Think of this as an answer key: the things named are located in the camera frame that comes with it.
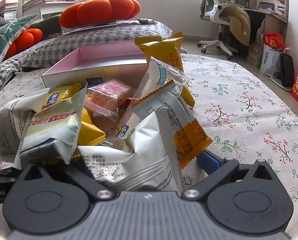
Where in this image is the pink clear snack packet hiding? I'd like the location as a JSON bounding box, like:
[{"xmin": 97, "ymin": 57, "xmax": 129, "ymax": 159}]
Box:
[{"xmin": 83, "ymin": 79, "xmax": 134, "ymax": 123}]

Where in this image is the red gift bag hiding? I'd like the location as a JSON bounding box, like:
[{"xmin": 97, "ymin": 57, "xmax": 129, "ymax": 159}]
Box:
[{"xmin": 262, "ymin": 32, "xmax": 285, "ymax": 53}]

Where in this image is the silver orange snack packet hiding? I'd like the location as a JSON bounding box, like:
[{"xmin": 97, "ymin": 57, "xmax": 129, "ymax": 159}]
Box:
[{"xmin": 133, "ymin": 81, "xmax": 213, "ymax": 171}]

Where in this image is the black upright panel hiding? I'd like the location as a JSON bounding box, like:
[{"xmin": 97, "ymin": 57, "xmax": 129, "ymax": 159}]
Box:
[{"xmin": 280, "ymin": 54, "xmax": 295, "ymax": 88}]

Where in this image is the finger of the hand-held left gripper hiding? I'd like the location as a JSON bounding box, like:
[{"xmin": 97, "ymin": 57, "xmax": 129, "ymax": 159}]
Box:
[{"xmin": 0, "ymin": 169, "xmax": 21, "ymax": 181}]

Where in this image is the office chair base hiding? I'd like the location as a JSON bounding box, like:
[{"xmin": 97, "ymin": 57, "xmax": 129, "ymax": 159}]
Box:
[{"xmin": 197, "ymin": 0, "xmax": 240, "ymax": 60}]

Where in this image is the beige coat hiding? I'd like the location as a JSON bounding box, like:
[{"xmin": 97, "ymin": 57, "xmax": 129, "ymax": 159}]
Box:
[{"xmin": 217, "ymin": 0, "xmax": 251, "ymax": 47}]

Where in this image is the pale green red-label snack packet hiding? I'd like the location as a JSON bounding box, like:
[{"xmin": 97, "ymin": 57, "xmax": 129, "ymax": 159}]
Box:
[{"xmin": 19, "ymin": 84, "xmax": 88, "ymax": 170}]

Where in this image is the white grey-printed snack packet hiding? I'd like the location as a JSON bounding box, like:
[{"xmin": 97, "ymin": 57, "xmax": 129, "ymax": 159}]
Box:
[{"xmin": 0, "ymin": 92, "xmax": 52, "ymax": 167}]

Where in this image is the wooden desk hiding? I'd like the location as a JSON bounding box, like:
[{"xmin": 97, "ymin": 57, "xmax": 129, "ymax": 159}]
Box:
[{"xmin": 244, "ymin": 0, "xmax": 289, "ymax": 55}]

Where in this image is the laptop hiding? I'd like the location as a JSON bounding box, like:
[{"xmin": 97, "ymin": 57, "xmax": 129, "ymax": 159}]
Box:
[{"xmin": 258, "ymin": 2, "xmax": 275, "ymax": 12}]

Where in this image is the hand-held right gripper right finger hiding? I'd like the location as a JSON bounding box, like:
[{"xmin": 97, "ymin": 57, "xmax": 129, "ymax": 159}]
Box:
[{"xmin": 180, "ymin": 150, "xmax": 277, "ymax": 202}]

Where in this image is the clear white blue-label snack packet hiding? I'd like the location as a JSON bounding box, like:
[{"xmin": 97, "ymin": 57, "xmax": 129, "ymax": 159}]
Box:
[{"xmin": 124, "ymin": 56, "xmax": 192, "ymax": 120}]

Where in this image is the dark olive pillow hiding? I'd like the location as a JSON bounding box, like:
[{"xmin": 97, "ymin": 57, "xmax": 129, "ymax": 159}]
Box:
[{"xmin": 30, "ymin": 14, "xmax": 64, "ymax": 40}]

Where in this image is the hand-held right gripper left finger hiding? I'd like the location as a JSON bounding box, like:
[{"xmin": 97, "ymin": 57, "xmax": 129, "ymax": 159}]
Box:
[{"xmin": 17, "ymin": 162, "xmax": 114, "ymax": 201}]

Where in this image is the yellow round-label snack packet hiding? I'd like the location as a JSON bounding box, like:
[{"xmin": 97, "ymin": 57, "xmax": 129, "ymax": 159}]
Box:
[{"xmin": 42, "ymin": 82, "xmax": 83, "ymax": 110}]

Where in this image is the grey knitted cushion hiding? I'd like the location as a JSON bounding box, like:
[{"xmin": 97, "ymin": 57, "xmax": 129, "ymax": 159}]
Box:
[{"xmin": 0, "ymin": 21, "xmax": 173, "ymax": 98}]

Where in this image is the green leaf-print pillow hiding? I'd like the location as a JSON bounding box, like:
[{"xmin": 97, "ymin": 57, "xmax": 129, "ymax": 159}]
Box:
[{"xmin": 0, "ymin": 13, "xmax": 40, "ymax": 70}]

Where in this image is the plain yellow snack packet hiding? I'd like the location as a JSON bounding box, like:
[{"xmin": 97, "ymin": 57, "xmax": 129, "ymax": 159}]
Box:
[{"xmin": 78, "ymin": 107, "xmax": 106, "ymax": 147}]

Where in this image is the white flat board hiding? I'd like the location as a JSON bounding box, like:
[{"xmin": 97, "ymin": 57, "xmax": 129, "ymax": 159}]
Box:
[{"xmin": 61, "ymin": 21, "xmax": 118, "ymax": 34}]

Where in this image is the white silver snack packet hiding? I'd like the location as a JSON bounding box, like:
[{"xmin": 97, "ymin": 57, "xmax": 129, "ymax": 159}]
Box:
[{"xmin": 76, "ymin": 109, "xmax": 187, "ymax": 193}]

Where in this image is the white paper bag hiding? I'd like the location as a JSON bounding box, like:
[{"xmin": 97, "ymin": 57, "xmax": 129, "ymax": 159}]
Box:
[{"xmin": 260, "ymin": 44, "xmax": 283, "ymax": 77}]

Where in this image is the small orange pumpkin cushion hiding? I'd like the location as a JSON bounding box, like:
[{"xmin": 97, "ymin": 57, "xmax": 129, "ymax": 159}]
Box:
[{"xmin": 4, "ymin": 28, "xmax": 43, "ymax": 60}]

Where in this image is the floral bed sheet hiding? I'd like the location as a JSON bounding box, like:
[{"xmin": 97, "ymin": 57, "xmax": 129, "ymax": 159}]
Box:
[{"xmin": 0, "ymin": 52, "xmax": 298, "ymax": 240}]

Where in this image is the silver crumpled wrapper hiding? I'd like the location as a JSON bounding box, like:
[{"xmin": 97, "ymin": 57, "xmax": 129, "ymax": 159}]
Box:
[{"xmin": 136, "ymin": 17, "xmax": 156, "ymax": 25}]

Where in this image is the white cardboard box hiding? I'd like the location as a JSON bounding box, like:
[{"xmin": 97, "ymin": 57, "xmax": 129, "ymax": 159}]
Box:
[{"xmin": 42, "ymin": 46, "xmax": 152, "ymax": 89}]

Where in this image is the large orange pumpkin cushion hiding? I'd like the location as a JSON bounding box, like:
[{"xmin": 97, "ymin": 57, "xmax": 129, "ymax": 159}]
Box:
[{"xmin": 59, "ymin": 0, "xmax": 142, "ymax": 29}]

